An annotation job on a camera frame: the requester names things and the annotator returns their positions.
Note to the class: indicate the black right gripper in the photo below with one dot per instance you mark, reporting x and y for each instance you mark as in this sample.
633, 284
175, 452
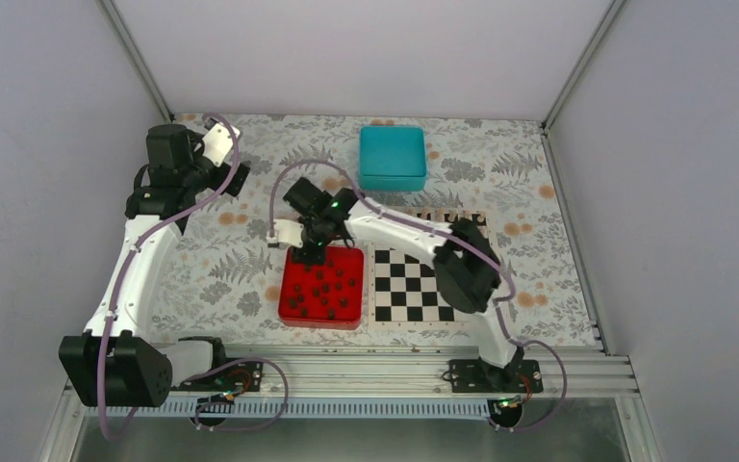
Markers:
318, 256

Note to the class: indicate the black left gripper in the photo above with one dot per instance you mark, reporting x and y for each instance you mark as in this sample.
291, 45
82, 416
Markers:
238, 180

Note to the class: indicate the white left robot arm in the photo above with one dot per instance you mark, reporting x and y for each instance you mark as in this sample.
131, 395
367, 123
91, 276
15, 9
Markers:
112, 363

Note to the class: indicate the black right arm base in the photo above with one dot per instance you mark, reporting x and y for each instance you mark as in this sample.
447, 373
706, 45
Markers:
513, 385

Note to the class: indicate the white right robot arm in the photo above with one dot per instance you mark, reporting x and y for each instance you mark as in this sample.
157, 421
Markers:
468, 272

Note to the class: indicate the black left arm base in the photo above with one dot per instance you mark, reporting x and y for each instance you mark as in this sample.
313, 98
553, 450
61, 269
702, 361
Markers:
216, 376

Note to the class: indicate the floral patterned table mat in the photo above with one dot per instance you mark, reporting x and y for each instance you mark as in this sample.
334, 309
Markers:
224, 280

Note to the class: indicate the red plastic tray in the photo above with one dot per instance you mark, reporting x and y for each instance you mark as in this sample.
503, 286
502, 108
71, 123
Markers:
326, 296

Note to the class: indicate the teal plastic box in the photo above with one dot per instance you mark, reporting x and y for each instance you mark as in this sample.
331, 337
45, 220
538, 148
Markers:
392, 159

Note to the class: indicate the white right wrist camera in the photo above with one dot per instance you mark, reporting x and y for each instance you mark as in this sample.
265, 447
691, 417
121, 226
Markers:
285, 231

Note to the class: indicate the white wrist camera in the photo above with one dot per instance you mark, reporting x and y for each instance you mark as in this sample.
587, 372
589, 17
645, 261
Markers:
218, 142
285, 231

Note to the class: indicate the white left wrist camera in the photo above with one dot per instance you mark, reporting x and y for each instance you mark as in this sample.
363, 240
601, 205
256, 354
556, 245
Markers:
218, 142

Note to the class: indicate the aluminium frame rail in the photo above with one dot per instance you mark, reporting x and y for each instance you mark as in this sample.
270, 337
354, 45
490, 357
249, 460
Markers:
382, 404

